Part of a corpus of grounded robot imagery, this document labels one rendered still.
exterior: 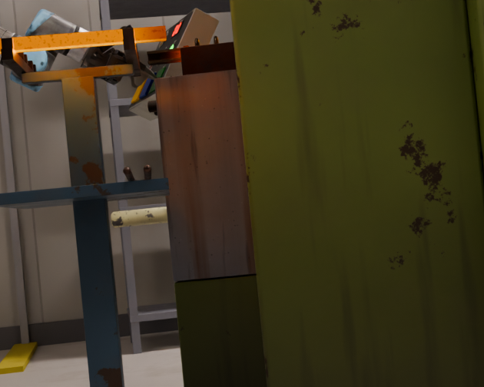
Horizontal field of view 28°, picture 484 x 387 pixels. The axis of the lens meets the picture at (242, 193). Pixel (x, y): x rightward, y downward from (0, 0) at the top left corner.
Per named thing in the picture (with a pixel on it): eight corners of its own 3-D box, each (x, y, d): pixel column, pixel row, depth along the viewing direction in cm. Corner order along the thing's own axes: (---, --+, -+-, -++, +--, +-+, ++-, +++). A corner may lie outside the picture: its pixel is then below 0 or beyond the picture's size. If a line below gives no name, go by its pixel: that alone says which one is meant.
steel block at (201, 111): (173, 281, 209) (154, 77, 210) (196, 269, 247) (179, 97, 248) (433, 257, 205) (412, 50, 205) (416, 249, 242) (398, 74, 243)
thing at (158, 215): (111, 229, 268) (109, 210, 268) (115, 229, 273) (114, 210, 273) (269, 214, 264) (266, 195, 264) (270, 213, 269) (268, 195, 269)
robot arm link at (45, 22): (21, 39, 269) (37, 8, 270) (62, 60, 273) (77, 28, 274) (24, 35, 260) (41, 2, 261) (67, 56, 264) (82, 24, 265)
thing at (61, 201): (-11, 206, 161) (-12, 194, 161) (25, 209, 201) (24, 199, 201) (169, 189, 163) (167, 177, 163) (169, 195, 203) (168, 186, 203)
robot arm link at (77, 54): (76, 31, 274) (83, 23, 265) (91, 38, 276) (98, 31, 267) (63, 58, 272) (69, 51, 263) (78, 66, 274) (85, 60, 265)
